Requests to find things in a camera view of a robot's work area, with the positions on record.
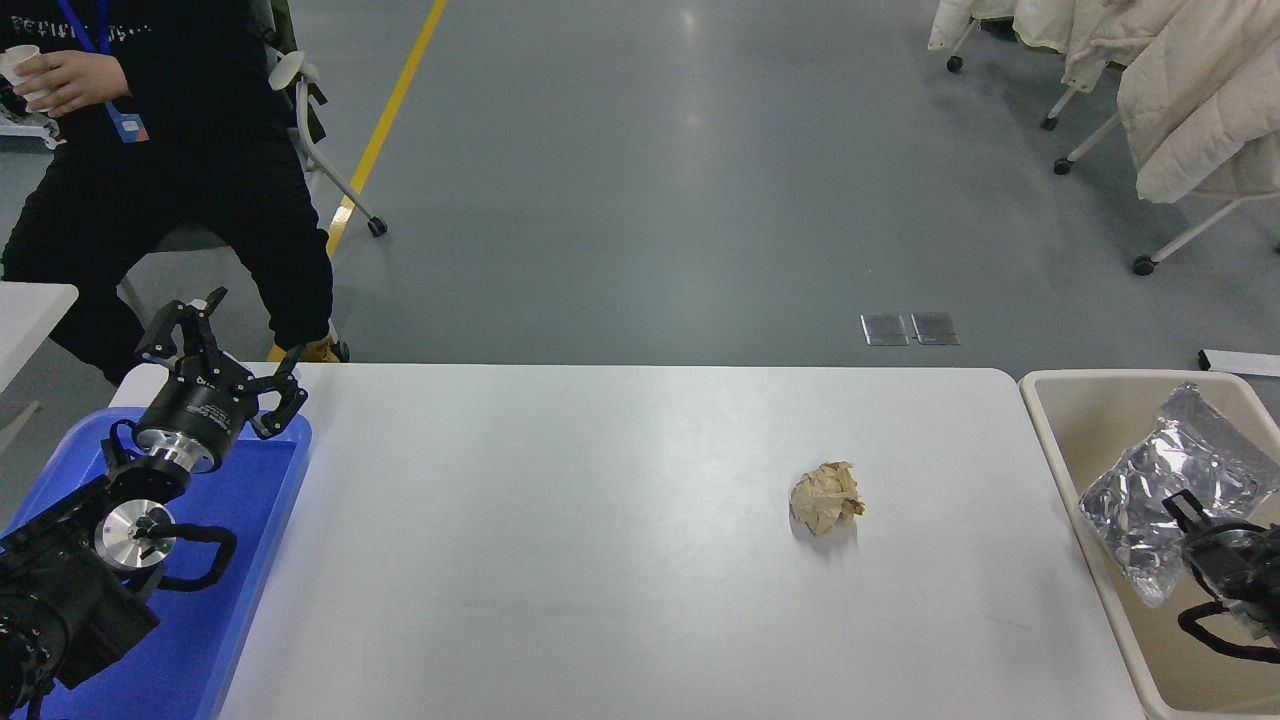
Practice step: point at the white chair frame with casters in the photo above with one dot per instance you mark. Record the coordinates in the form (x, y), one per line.
(954, 64)
(1047, 122)
(1143, 265)

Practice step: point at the blue plastic tray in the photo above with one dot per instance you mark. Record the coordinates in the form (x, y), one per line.
(230, 560)

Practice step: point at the metal floor plate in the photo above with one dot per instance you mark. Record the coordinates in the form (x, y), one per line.
(934, 328)
(884, 329)

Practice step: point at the tan paper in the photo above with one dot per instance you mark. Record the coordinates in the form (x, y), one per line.
(825, 497)

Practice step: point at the small white side table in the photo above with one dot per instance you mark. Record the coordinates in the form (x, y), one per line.
(25, 315)

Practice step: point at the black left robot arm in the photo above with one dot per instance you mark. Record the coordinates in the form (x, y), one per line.
(60, 600)

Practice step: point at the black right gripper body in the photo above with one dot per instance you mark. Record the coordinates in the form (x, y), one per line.
(1240, 570)

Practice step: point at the person's hand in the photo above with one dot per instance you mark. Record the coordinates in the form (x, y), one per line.
(75, 80)

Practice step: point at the dark green jacket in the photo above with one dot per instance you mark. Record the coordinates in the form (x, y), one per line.
(283, 20)

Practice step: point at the white flat slab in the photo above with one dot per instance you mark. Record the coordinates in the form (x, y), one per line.
(1240, 362)

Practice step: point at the large pale plastic bin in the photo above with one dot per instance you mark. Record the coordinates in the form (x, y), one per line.
(1100, 420)

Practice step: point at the silver foil bag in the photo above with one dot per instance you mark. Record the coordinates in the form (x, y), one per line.
(1150, 500)

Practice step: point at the small printed paper cup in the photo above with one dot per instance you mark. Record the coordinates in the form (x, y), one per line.
(18, 60)

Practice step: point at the person in black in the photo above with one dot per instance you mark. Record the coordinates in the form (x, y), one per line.
(180, 200)

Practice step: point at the white padded jacket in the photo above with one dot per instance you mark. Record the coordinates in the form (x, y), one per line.
(960, 20)
(1100, 30)
(1200, 100)

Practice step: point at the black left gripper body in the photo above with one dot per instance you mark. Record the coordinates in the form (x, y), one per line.
(200, 410)

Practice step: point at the white office chair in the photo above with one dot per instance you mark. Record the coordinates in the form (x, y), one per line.
(283, 70)

